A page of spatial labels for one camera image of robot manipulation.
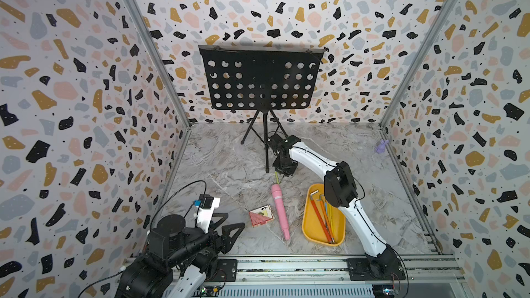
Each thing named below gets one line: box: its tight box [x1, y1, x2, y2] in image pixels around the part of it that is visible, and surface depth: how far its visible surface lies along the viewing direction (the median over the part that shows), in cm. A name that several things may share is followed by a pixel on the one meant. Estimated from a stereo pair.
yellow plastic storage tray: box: [302, 183, 346, 247], surface depth 85 cm
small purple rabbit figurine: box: [374, 138, 390, 154], surface depth 111 cm
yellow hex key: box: [327, 202, 336, 241], surface depth 85 cm
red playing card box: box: [248, 204, 275, 228], surface depth 87 cm
